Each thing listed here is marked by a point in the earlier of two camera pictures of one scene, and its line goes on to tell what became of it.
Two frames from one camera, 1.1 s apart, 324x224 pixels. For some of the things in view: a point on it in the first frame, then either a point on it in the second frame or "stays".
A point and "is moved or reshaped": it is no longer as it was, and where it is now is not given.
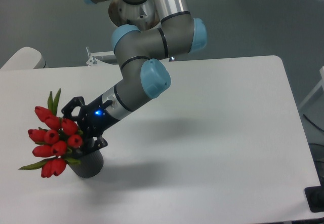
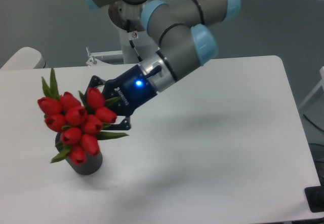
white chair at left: (26, 58) stays
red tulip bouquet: (52, 141) is moved or reshaped
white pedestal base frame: (106, 59) stays
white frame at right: (321, 83) stays
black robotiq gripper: (93, 121) → (132, 87)
